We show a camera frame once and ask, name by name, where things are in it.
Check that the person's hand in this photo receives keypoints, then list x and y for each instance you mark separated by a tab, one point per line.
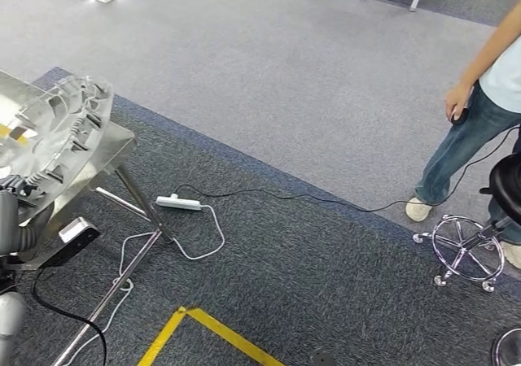
457	97

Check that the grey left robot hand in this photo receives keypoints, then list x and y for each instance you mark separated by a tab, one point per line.
10	223

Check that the grey plastic wheel hubcap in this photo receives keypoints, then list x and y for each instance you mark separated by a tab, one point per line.
53	132

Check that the person's forearm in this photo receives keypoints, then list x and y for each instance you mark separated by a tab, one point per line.
492	45

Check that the steel workbench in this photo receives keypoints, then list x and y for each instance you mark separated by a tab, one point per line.
114	148

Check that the person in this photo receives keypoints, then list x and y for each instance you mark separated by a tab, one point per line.
468	137

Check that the black stool with chrome base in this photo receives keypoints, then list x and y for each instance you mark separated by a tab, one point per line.
509	183

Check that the long white power strip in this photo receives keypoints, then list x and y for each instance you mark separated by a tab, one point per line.
179	203

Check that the chrome round stool base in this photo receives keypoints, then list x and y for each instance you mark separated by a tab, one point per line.
509	350

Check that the yellow floor tape outline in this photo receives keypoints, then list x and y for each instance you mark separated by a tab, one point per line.
228	336

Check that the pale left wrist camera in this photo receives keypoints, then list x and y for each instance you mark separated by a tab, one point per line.
73	230

